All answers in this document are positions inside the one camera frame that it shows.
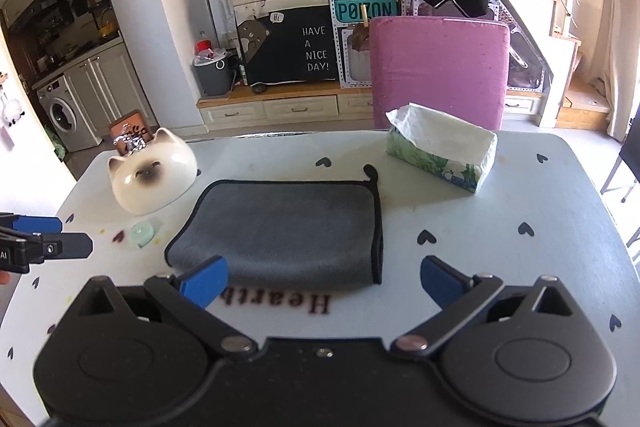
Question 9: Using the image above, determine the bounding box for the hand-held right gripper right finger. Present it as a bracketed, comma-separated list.
[390, 255, 577, 359]

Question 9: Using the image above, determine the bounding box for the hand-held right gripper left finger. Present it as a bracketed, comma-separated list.
[69, 255, 258, 360]

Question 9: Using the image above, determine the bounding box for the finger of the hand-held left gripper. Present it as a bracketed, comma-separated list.
[0, 212, 64, 235]
[29, 233, 94, 264]

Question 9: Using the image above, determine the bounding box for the grey towel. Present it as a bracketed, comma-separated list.
[165, 164, 383, 293]

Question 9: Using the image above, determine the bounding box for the white heart print tablecloth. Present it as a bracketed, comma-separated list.
[0, 130, 635, 427]

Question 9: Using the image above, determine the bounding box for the small green round lid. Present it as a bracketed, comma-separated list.
[129, 221, 162, 250]

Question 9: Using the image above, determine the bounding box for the white cat-shaped ceramic bowl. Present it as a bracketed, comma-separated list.
[107, 128, 198, 214]

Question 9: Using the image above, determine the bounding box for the silver washing machine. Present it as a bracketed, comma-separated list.
[36, 76, 103, 152]

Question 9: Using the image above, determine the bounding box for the white sheep plush toy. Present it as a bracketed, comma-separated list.
[0, 94, 25, 128]

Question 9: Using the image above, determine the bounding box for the silver metal ornament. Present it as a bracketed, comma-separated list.
[114, 132, 146, 155]

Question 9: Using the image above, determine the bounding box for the green tissue pack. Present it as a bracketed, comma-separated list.
[385, 103, 498, 194]

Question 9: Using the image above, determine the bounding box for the brown printed box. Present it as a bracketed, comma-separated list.
[109, 109, 151, 142]

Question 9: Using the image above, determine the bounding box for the cream kitchen base cabinet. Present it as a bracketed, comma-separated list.
[65, 44, 151, 142]

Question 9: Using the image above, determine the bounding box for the low wooden drawer cabinet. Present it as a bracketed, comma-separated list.
[196, 82, 543, 132]

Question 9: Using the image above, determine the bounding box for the grey trash bin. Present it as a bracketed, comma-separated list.
[194, 57, 236, 98]

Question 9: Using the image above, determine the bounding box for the pink chair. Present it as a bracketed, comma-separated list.
[369, 16, 511, 131]

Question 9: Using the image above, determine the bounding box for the black chair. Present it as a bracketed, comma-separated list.
[600, 107, 640, 205]

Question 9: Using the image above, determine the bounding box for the wooden staircase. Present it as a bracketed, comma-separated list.
[492, 0, 613, 130]

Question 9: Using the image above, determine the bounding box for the black printed cabinet cover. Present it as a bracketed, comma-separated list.
[237, 4, 340, 86]

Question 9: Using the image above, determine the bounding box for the teal sign plate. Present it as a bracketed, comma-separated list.
[332, 0, 403, 25]

